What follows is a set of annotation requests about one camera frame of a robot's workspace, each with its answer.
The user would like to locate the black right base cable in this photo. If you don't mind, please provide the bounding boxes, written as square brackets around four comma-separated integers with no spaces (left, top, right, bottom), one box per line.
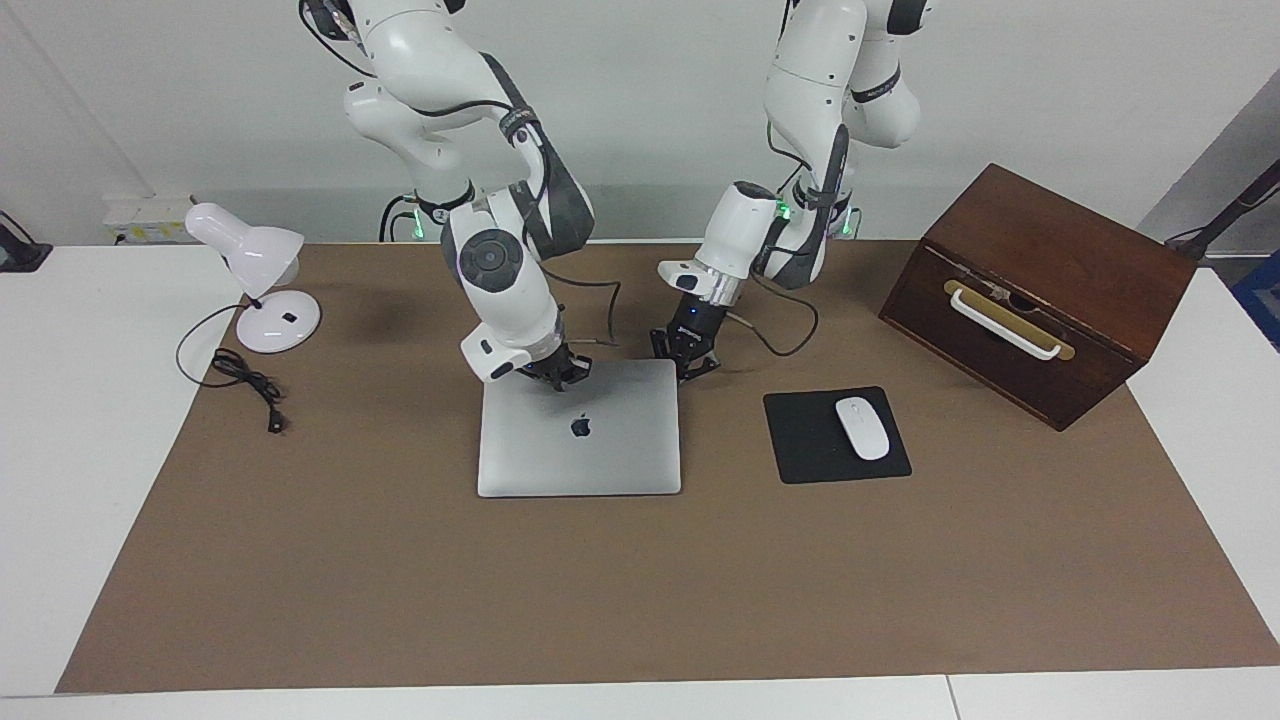
[378,193,421,243]

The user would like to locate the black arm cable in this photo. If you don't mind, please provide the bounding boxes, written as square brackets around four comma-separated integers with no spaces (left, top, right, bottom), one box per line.
[725,275,819,358]
[555,265,623,349]

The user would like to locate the white box handle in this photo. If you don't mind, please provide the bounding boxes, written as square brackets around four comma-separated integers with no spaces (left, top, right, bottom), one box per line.
[948,288,1063,361]

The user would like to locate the black stand pole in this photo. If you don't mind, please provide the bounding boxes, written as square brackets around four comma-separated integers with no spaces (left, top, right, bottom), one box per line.
[1165,158,1280,263]

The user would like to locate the white desk lamp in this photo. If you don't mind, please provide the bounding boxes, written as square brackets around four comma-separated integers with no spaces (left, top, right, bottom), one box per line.
[185,202,323,354]

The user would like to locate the white computer mouse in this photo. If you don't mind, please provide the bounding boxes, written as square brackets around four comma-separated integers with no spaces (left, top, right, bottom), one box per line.
[835,397,891,462]

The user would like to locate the blue crate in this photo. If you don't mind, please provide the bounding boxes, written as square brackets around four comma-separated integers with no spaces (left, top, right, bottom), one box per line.
[1232,250,1280,353]

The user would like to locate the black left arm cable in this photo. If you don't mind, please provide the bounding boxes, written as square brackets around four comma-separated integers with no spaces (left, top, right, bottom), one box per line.
[725,275,819,358]

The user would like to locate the silver grey laptop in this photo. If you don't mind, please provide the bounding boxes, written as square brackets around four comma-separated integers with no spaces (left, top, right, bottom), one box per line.
[477,358,683,498]

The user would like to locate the black mouse pad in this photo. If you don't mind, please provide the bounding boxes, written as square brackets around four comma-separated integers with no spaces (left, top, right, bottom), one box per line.
[763,386,913,485]

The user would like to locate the brass handle plate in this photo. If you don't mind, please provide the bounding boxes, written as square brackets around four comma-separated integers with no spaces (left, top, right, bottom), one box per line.
[943,279,1076,361]

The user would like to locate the brown table mat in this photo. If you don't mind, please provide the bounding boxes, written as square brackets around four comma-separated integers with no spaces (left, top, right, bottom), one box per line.
[55,240,1280,694]

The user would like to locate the black lamp power cable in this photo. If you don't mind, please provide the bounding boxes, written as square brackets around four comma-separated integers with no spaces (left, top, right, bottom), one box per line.
[176,303,291,435]

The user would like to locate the dark brown wooden box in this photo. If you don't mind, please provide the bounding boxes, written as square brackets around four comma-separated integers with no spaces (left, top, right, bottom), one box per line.
[878,163,1199,432]

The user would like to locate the white power strip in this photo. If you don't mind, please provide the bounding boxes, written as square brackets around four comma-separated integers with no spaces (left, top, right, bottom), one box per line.
[103,195,196,244]

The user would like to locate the black clamp mount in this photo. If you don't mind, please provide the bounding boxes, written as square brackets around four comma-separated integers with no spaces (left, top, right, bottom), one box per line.
[0,210,53,273]

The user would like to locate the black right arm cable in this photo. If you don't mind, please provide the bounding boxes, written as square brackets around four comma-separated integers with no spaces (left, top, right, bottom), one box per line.
[555,265,623,349]

